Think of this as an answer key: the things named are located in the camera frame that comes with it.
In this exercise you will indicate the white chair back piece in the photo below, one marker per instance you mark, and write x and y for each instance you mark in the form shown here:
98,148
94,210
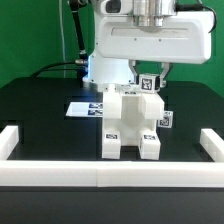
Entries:
122,101

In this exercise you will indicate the white sheet with tags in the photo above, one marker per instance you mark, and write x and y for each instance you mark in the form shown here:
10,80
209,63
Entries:
85,109

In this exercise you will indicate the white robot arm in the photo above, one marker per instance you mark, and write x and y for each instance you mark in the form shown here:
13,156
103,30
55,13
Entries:
102,71

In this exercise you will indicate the white chair seat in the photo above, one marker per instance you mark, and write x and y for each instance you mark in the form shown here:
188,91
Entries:
129,128

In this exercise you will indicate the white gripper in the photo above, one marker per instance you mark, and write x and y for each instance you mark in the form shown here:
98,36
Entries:
184,38

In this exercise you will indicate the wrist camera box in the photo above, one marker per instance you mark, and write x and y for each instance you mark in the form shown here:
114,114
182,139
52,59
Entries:
116,6

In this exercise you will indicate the white U-shaped fence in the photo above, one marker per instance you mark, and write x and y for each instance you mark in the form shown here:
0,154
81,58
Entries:
103,174

